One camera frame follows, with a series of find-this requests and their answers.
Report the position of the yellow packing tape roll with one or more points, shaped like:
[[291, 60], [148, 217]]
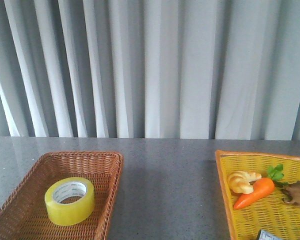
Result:
[[70, 201]]

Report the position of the grey pleated curtain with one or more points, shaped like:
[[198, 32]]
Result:
[[186, 69]]

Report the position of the toy croissant bread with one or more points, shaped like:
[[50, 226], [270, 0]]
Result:
[[240, 181]]

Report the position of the orange toy carrot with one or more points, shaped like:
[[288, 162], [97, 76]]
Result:
[[261, 188]]

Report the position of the brown wicker basket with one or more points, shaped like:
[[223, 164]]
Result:
[[24, 216]]

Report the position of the small blue white packet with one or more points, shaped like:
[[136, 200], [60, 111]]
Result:
[[265, 235]]

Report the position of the yellow woven basket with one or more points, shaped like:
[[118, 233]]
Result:
[[270, 213]]

